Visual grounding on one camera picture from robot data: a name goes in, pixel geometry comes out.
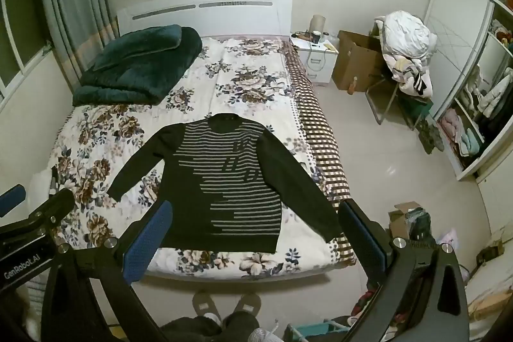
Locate red cloth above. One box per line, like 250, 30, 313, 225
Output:
353, 282, 381, 316

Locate dark patterned slippers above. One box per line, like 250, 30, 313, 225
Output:
417, 121, 445, 154

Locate pink cloth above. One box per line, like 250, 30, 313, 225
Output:
439, 228, 459, 246

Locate white headboard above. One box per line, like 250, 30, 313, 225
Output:
116, 0, 292, 40

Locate white nightstand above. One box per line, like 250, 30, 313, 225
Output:
289, 35, 339, 87

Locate white wardrobe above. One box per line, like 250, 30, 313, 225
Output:
423, 0, 513, 182

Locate small open cardboard box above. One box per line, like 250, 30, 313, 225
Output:
388, 202, 431, 242

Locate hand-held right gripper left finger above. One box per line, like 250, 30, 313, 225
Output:
40, 200, 175, 342

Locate person's legs in dark pants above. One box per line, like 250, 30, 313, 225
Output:
160, 310, 261, 342

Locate brown checked bed sheet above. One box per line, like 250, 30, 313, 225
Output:
286, 46, 357, 266

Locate black striped sweater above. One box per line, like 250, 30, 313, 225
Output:
106, 113, 345, 254

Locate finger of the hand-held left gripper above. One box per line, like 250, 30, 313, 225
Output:
0, 184, 27, 217
0, 188, 75, 242

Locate white hanging jacket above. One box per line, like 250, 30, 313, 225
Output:
479, 67, 513, 118

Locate pink folded clothes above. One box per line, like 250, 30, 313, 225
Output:
439, 107, 466, 142

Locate window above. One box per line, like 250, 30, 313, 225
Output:
0, 0, 53, 102

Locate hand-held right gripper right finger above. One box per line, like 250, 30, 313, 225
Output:
338, 199, 469, 342

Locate white knit cloth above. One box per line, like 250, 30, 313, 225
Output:
246, 320, 281, 342

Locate large cardboard box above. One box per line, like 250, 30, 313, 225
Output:
332, 30, 387, 92

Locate grey slipper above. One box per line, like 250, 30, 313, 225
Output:
232, 293, 262, 316
191, 290, 222, 327

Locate dark green folded blanket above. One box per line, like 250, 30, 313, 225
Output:
72, 24, 203, 106

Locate green metal chair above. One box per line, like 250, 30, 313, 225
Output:
365, 78, 435, 130

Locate teal folded cloth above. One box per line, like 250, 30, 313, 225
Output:
457, 129, 485, 158

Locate floral bedsheet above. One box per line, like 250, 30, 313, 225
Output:
48, 38, 357, 280

